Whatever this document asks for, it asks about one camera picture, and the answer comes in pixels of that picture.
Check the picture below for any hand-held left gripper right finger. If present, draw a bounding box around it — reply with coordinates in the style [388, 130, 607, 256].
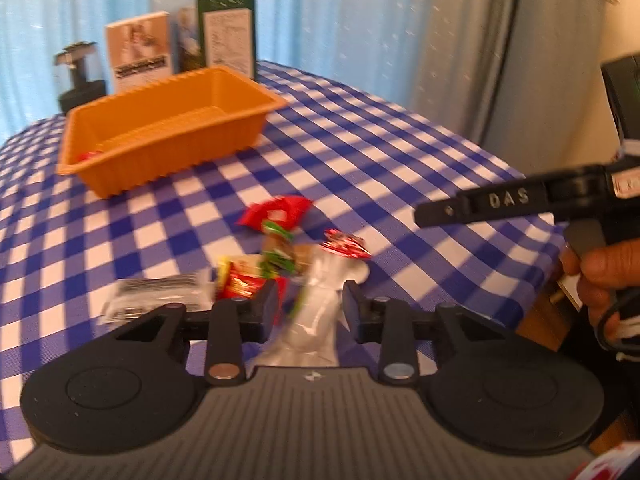
[341, 280, 523, 385]

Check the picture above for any blue white checkered tablecloth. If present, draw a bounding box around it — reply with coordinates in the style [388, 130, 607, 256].
[0, 60, 572, 467]

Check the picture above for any large red snack packet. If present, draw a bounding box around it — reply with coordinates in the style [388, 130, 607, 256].
[238, 195, 313, 234]

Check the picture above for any dark round humidifier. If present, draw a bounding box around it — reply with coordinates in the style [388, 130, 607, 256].
[54, 40, 107, 115]

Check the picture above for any white photo-printed box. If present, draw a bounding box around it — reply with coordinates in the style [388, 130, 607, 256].
[104, 11, 174, 95]

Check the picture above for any green box with white label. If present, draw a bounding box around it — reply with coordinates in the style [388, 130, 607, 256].
[195, 0, 259, 81]

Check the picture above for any orange plastic tray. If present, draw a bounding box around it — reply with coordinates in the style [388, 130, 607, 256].
[56, 65, 288, 198]

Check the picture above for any blue star-print curtain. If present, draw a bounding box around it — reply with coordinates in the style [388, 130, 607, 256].
[0, 0, 453, 137]

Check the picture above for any clear white snack packet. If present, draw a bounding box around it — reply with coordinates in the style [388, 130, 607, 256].
[254, 252, 372, 367]

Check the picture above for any person's right hand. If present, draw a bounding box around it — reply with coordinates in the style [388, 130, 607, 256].
[559, 241, 640, 333]

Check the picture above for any black cable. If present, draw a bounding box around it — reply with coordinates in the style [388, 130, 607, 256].
[596, 299, 640, 361]

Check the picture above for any black white snack packet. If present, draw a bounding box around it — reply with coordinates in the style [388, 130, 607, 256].
[99, 269, 213, 328]

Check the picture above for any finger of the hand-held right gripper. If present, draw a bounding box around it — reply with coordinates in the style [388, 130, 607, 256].
[414, 164, 609, 231]

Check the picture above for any green brown candy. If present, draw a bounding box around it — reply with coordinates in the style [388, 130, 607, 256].
[261, 219, 297, 277]

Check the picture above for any red yellow snack packet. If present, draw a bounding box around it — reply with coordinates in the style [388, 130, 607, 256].
[215, 255, 267, 302]

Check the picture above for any grey curtain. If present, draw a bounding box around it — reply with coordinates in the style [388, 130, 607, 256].
[415, 0, 532, 147]

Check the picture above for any red white candy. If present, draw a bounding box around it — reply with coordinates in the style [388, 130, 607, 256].
[320, 229, 374, 262]

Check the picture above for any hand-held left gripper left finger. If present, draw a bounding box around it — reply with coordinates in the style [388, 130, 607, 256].
[107, 279, 280, 387]

